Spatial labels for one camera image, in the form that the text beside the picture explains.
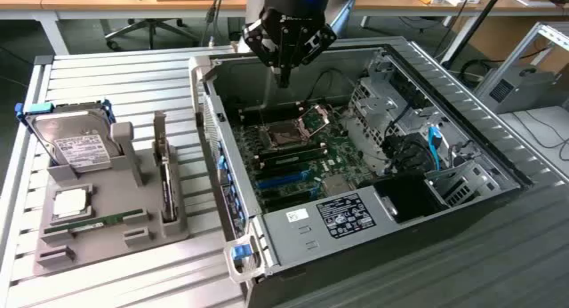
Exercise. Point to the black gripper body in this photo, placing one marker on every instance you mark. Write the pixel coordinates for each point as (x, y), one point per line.
(294, 8)

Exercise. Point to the graphics card with metal bracket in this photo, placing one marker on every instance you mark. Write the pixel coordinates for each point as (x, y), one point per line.
(167, 188)

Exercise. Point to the cluttered wooden desk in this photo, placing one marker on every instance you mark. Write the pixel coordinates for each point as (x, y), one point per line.
(400, 3)

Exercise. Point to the silver disk bay cage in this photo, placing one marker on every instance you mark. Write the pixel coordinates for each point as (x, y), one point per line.
(373, 104)

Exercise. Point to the black office chair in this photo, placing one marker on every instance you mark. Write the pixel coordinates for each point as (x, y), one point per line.
(151, 29)

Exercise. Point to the metal socket cover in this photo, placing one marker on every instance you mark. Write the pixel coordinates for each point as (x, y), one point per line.
(316, 119)

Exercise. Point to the CPU socket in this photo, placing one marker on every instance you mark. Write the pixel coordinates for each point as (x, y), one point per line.
(281, 136)

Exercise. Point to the black stand pole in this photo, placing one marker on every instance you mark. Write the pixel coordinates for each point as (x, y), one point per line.
(480, 18)

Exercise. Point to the black RAM stick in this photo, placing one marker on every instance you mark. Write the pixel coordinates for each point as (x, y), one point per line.
(289, 159)

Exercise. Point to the green motherboard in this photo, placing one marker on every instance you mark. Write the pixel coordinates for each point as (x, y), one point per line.
(346, 161)

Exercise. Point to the long wooden desk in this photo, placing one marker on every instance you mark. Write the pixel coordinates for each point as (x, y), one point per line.
(88, 3)

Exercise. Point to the brown wooden panel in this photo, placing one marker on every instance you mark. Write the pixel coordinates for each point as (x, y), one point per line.
(502, 38)

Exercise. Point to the blue expansion slot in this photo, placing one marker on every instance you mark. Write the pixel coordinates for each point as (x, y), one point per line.
(284, 179)

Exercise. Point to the silver chipset heat sink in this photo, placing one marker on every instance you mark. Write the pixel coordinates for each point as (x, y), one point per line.
(337, 184)

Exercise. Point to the black expansion slot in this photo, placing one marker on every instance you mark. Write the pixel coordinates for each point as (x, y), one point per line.
(289, 196)

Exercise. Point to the grey control box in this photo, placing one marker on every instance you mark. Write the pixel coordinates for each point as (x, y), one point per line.
(529, 91)

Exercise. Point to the silver hard disk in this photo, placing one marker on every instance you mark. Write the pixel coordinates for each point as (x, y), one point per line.
(80, 144)

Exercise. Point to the blue disk caddy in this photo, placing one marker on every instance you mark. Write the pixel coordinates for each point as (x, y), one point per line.
(37, 107)

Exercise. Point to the silver perforated disk bay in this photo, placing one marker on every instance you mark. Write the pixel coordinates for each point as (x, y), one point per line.
(462, 188)

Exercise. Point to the grey plastic parts rack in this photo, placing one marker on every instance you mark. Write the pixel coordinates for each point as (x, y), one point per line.
(115, 201)

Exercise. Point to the grey power supply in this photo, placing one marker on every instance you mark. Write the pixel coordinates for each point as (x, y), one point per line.
(310, 234)

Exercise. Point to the blue case latch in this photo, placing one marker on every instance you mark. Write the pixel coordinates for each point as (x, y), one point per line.
(240, 251)

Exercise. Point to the silver CPU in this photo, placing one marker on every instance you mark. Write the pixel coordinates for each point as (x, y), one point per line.
(69, 203)

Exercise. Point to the open black PC case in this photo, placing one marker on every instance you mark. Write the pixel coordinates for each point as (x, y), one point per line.
(400, 254)

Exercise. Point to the green RAM stick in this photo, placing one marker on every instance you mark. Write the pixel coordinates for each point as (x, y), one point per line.
(88, 224)

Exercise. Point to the aluminium profile frame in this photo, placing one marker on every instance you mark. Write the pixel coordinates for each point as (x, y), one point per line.
(533, 34)

